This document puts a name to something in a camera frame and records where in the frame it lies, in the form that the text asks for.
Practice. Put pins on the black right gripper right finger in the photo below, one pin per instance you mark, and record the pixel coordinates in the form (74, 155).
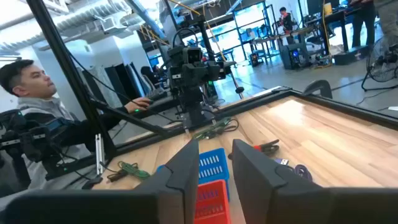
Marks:
(258, 186)

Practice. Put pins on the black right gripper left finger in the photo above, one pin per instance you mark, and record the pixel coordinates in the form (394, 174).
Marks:
(186, 186)

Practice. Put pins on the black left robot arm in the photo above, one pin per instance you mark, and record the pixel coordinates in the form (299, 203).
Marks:
(196, 105)

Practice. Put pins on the red plastic basket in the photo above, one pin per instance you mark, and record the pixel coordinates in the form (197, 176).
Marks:
(214, 202)

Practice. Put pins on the blue plastic basket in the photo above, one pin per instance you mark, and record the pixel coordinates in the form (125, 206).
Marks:
(214, 165)

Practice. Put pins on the person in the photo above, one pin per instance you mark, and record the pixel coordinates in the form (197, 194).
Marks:
(286, 23)
(362, 18)
(150, 77)
(388, 18)
(46, 105)

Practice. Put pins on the black desk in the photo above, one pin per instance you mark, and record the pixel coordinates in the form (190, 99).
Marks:
(161, 104)

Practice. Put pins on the wooden stick with black knob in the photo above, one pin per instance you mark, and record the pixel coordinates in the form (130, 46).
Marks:
(239, 90)

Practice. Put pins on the black computer tower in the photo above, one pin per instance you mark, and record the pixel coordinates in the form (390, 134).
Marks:
(292, 57)

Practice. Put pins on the black chair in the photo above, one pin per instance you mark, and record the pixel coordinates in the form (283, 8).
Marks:
(323, 87)

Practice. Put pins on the black workbench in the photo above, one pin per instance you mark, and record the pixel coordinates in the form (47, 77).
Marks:
(342, 15)

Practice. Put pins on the black floor fan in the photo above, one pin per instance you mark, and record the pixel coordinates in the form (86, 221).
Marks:
(377, 67)

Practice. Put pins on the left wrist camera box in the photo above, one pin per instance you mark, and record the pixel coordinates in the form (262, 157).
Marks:
(194, 55)

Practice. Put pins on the silver metal bracket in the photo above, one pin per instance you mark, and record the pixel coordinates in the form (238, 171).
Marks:
(99, 155)

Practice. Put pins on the black aluminium rig frame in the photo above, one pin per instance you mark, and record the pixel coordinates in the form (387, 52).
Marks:
(357, 112)

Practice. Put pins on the silver ceiling duct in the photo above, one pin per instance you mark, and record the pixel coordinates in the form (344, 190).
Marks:
(77, 18)

